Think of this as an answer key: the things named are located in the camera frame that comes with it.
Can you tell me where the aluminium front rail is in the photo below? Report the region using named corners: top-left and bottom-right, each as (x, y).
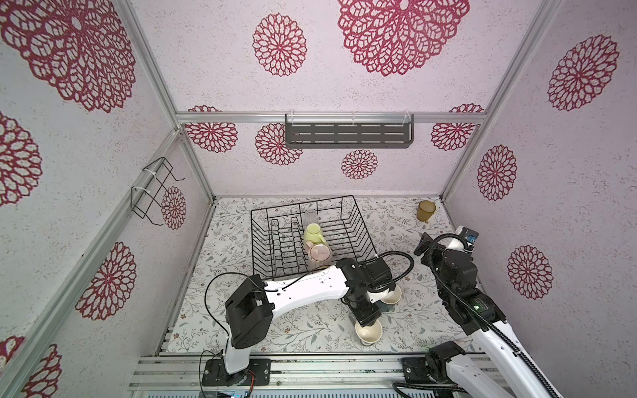
top-left (128, 352), bottom-right (509, 397)

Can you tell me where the black wire dish rack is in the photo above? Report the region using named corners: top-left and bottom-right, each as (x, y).
top-left (250, 196), bottom-right (377, 278)

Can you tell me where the yellow ribbed cup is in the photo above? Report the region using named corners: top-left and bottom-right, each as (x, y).
top-left (416, 200), bottom-right (436, 222)

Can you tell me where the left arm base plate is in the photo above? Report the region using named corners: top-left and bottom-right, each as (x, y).
top-left (201, 359), bottom-right (271, 387)

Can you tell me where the light green mug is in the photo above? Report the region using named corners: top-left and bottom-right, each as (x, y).
top-left (303, 224), bottom-right (328, 245)

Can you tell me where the dark green mug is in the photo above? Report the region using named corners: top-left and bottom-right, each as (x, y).
top-left (377, 285), bottom-right (402, 313)

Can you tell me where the grey wall shelf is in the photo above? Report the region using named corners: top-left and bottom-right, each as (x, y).
top-left (284, 114), bottom-right (415, 149)

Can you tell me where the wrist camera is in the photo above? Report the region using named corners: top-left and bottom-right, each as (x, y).
top-left (359, 257), bottom-right (396, 293)
top-left (447, 226), bottom-right (479, 252)

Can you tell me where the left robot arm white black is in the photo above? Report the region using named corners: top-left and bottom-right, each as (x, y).
top-left (222, 258), bottom-right (396, 375)

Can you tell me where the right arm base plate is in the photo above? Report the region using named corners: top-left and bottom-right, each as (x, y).
top-left (401, 342), bottom-right (465, 384)

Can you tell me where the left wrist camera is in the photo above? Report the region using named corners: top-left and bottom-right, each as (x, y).
top-left (359, 257), bottom-right (396, 293)

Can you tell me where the pink ceramic mug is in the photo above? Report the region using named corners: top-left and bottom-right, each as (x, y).
top-left (305, 241), bottom-right (333, 271)

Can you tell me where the black wire wall holder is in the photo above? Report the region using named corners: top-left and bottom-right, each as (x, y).
top-left (129, 157), bottom-right (187, 231)

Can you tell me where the grey cream mug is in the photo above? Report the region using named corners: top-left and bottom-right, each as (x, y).
top-left (354, 319), bottom-right (383, 347)

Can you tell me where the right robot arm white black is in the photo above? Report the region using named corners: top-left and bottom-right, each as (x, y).
top-left (414, 227), bottom-right (562, 397)

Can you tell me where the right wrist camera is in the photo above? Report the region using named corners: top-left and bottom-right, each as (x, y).
top-left (447, 226), bottom-right (479, 252)

